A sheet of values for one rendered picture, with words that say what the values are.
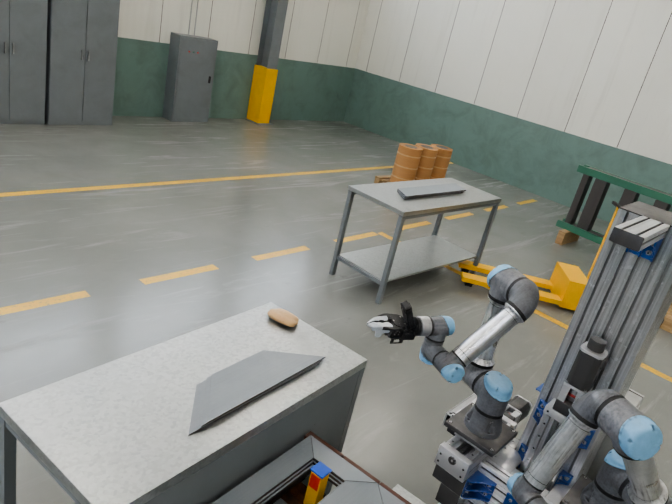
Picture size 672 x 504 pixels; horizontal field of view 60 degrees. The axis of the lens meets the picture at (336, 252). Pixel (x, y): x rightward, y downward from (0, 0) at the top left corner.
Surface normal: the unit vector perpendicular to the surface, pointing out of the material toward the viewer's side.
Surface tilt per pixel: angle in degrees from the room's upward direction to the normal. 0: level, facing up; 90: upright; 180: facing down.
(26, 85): 90
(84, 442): 0
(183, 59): 90
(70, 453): 0
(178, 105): 90
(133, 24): 90
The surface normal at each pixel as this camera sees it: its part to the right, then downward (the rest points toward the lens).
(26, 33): 0.72, 0.41
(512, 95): -0.66, 0.15
